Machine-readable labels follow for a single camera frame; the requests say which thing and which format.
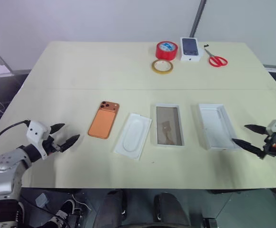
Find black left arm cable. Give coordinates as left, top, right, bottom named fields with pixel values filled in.
left=0, top=120, right=30, bottom=167

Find white box with brown inside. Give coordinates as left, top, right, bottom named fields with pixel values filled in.
left=150, top=102, right=186, bottom=148

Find black shoe with white laces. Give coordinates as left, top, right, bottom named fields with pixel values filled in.
left=44, top=199, right=76, bottom=228

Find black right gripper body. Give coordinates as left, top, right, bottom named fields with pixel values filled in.
left=259, top=133, right=276, bottom=160

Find grey slanted pole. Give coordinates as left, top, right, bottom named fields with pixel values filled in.
left=189, top=0, right=207, bottom=39

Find yellow clear tape roll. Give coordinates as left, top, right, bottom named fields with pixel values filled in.
left=151, top=59, right=174, bottom=75

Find orange smartphone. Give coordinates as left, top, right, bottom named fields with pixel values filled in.
left=88, top=101, right=120, bottom=140

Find white plastic tray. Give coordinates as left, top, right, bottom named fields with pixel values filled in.
left=197, top=103, right=243, bottom=152

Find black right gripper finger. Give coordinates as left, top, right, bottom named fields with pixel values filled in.
left=244, top=124, right=267, bottom=135
left=231, top=138, right=264, bottom=157

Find red tape roll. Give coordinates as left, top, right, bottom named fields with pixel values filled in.
left=155, top=40, right=178, bottom=60

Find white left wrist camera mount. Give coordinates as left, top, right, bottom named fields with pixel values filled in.
left=26, top=121, right=52, bottom=160

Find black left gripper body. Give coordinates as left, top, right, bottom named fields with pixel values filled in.
left=43, top=134, right=67, bottom=157

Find white box with phone print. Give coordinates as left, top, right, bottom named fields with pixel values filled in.
left=179, top=37, right=205, bottom=63

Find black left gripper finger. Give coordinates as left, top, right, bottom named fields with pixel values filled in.
left=61, top=134, right=81, bottom=151
left=49, top=123, right=66, bottom=135

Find red-handled scissors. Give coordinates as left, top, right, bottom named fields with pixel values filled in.
left=204, top=47, right=229, bottom=68

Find white moulded tray insert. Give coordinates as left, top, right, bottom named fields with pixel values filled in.
left=113, top=112, right=153, bottom=162

